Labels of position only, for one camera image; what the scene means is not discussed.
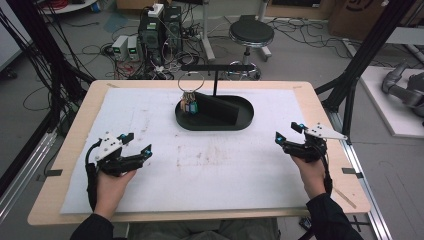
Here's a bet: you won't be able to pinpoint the black frame with cable bundle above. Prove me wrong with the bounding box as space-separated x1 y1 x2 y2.
0 0 97 138

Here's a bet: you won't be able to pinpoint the black round stool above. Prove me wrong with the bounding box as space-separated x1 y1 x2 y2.
224 18 276 82

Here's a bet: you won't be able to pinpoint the person's right hand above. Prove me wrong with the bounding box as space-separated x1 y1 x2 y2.
289 154 328 201

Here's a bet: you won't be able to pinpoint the black key rack with tray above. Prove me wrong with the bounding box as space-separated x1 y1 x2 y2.
174 63 256 132

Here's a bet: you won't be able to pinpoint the white table mat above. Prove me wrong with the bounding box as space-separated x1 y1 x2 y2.
59 87 315 215

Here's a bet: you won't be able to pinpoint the black wallet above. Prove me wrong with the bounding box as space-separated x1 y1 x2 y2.
193 92 242 127

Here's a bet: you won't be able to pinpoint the aluminium rail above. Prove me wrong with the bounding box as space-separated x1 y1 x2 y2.
327 110 394 240
0 129 58 223

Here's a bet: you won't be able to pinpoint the person's legs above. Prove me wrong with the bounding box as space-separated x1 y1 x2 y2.
127 217 282 240

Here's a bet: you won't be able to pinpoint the white stand leg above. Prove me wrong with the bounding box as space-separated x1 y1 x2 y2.
199 0 217 63

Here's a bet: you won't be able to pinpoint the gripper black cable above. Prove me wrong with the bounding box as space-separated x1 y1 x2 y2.
84 138 103 212
319 145 334 197

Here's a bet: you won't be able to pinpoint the wooden table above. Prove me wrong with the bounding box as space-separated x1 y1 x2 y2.
27 79 372 227

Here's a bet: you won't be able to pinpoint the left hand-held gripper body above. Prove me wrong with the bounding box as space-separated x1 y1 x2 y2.
93 131 145 178

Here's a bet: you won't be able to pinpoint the black computer tower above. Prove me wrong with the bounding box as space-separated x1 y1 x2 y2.
137 13 165 67
163 5 184 55

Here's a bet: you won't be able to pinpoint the person's left hand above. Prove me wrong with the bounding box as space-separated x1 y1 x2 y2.
93 168 138 221

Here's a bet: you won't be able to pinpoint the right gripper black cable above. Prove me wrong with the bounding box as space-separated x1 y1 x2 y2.
319 145 334 197

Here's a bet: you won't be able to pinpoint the cardboard box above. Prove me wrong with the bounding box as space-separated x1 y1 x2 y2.
327 0 418 42

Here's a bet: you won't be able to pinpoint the white platform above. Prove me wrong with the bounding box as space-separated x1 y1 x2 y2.
359 65 424 140

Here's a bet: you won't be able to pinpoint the key bunch with large ring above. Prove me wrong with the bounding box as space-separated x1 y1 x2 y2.
177 71 206 116

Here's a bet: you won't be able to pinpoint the white power supply unit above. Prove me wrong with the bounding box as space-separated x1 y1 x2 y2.
126 35 141 62
111 34 130 62

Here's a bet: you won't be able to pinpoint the black frame post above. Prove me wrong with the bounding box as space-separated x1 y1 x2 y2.
314 0 415 135

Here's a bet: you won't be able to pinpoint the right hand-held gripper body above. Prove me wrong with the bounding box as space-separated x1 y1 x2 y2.
284 122 349 164

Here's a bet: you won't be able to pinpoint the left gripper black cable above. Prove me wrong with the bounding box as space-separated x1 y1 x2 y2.
84 138 103 212

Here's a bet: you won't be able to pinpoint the white power adapter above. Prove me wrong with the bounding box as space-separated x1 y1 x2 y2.
147 3 165 19

